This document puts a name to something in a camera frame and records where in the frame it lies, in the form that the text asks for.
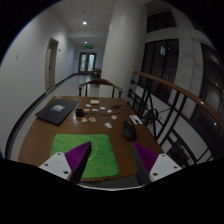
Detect wooden chair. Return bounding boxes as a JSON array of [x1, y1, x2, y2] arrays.
[[78, 78, 123, 98]]

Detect double glass door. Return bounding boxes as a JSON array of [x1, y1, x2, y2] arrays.
[[78, 52, 97, 75]]

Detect wooden stair railing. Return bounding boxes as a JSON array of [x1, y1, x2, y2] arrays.
[[127, 69, 224, 168]]

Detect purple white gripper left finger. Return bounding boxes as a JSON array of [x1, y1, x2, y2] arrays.
[[40, 142, 91, 184]]

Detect green exit sign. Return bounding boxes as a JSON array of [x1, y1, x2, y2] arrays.
[[85, 46, 93, 50]]

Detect black laptop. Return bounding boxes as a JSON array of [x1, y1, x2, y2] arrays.
[[35, 99, 78, 126]]

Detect green mouse pad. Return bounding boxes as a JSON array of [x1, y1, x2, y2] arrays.
[[50, 134, 119, 179]]

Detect white booklet at table edge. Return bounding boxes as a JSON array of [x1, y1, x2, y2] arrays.
[[129, 115, 143, 125]]

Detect black computer mouse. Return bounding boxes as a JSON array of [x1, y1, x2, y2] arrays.
[[123, 120, 137, 141]]

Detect side doorway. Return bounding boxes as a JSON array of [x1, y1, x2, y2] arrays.
[[45, 37, 59, 90]]

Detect tan card on table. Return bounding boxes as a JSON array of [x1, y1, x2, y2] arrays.
[[89, 117, 96, 122]]

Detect white box far table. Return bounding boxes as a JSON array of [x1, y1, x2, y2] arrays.
[[90, 100, 99, 105]]

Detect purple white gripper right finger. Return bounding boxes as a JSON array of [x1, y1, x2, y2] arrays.
[[132, 142, 181, 185]]

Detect white card near mouse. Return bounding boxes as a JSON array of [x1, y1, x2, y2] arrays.
[[105, 122, 112, 128]]

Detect small black box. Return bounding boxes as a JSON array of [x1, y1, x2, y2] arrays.
[[76, 109, 84, 117]]

